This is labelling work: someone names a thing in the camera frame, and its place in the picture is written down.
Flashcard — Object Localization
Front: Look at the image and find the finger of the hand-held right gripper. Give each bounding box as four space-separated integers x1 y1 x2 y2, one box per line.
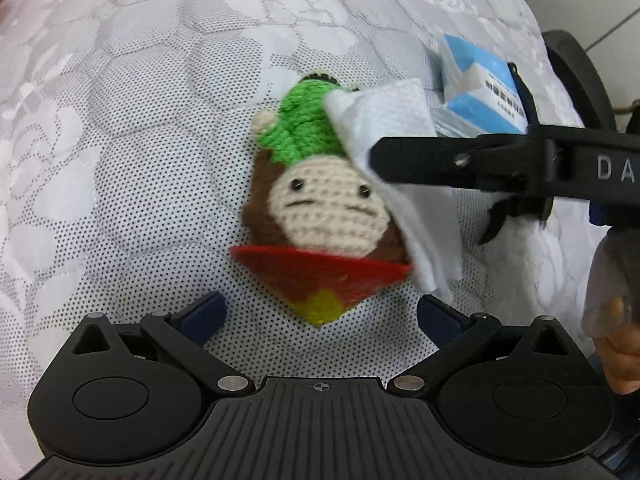
506 61 541 136
368 132 557 247

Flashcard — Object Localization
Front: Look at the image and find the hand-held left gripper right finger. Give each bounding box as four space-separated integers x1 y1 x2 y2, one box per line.
387 294 577 395

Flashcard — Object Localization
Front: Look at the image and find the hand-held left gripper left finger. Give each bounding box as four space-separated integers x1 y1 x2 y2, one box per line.
70 291 257 394

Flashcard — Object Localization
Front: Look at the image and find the blue and white tissue packet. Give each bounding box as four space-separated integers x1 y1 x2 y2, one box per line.
431 34 529 139

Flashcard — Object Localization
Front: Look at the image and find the white tissue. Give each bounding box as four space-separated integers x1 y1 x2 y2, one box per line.
324 79 464 307

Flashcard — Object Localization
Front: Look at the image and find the crochet doll with green hat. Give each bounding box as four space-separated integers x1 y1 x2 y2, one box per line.
229 71 414 330

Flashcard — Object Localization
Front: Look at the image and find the person's right hand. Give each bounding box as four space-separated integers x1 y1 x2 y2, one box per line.
583 231 640 397

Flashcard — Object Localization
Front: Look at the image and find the black round object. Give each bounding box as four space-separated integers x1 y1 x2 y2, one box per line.
542 29 619 134

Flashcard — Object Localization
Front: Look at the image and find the white quilted mattress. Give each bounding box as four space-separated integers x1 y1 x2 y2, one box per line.
0 0 607 397

